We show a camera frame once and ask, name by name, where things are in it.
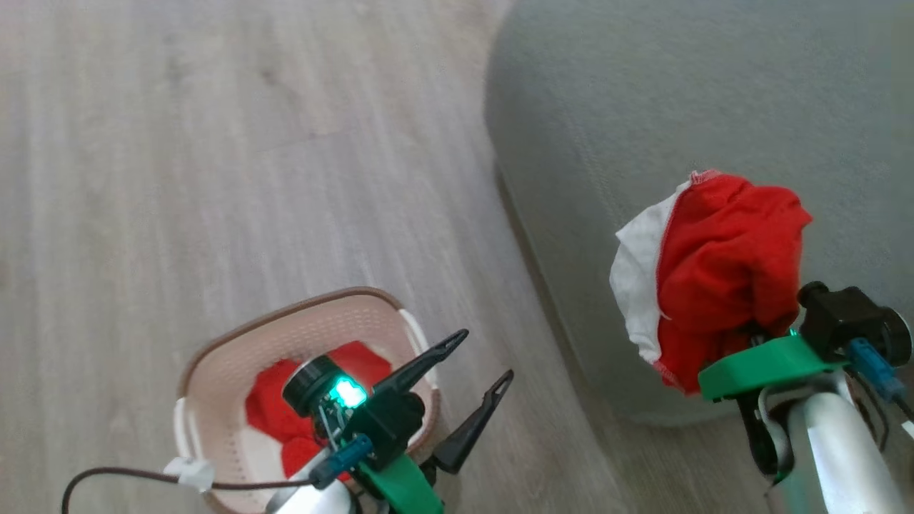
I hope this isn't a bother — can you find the grey fabric sofa seat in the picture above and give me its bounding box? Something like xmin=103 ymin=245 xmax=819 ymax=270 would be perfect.
xmin=485 ymin=0 xmax=914 ymax=429

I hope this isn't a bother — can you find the plain red garment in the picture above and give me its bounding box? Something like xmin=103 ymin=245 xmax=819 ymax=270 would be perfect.
xmin=245 ymin=341 xmax=393 ymax=480

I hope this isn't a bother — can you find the red and white garment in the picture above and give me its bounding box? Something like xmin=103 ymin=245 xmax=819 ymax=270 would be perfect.
xmin=609 ymin=169 xmax=815 ymax=397

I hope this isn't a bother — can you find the left cable blue connector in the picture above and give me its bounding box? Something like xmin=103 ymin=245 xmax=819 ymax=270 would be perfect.
xmin=308 ymin=433 xmax=375 ymax=490

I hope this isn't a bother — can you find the white tag on left cable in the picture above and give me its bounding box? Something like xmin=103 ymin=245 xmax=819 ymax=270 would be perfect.
xmin=164 ymin=457 xmax=216 ymax=493

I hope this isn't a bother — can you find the black round actuator cap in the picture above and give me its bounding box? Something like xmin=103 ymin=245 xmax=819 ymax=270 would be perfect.
xmin=282 ymin=355 xmax=370 ymax=419
xmin=880 ymin=307 xmax=913 ymax=369

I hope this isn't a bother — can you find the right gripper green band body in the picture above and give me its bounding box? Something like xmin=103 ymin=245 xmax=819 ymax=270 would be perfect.
xmin=698 ymin=333 xmax=852 ymax=402

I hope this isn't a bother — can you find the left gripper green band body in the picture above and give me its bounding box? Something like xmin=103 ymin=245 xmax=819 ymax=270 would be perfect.
xmin=357 ymin=453 xmax=445 ymax=514

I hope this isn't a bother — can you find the cream perforated laundry basket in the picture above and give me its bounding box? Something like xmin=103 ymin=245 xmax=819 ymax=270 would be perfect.
xmin=175 ymin=286 xmax=445 ymax=514

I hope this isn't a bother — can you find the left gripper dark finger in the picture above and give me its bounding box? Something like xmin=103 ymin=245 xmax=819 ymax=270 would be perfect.
xmin=432 ymin=369 xmax=516 ymax=475
xmin=371 ymin=328 xmax=470 ymax=397

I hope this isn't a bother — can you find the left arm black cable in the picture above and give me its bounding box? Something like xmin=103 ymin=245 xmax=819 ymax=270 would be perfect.
xmin=61 ymin=467 xmax=315 ymax=514

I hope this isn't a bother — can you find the left black round actuator cap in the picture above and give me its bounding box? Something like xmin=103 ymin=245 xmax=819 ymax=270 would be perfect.
xmin=282 ymin=355 xmax=370 ymax=419

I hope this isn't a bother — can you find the right black round actuator cap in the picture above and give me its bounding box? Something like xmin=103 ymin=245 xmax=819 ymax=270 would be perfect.
xmin=880 ymin=307 xmax=913 ymax=369

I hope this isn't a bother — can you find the cable blue connector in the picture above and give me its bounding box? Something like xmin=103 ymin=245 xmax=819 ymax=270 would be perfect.
xmin=308 ymin=433 xmax=375 ymax=490
xmin=848 ymin=338 xmax=905 ymax=402

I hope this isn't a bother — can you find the right cable blue connector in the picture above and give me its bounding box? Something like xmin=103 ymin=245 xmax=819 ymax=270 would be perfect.
xmin=848 ymin=338 xmax=905 ymax=402

